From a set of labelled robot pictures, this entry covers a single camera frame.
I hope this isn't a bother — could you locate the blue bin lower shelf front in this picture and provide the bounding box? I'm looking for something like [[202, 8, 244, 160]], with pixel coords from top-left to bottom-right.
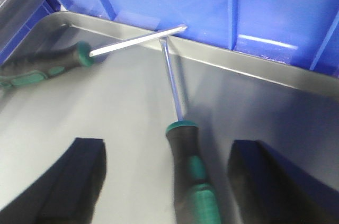
[[1, 0, 338, 77]]

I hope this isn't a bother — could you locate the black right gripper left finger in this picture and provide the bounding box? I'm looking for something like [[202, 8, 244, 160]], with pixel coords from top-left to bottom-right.
[[1, 138, 106, 223]]

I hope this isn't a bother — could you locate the cross green screwdriver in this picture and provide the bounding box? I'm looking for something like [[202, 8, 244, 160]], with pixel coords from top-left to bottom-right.
[[1, 24, 188, 88]]

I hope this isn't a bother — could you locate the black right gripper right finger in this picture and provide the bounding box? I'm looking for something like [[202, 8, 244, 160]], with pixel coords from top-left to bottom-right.
[[227, 140, 338, 223]]

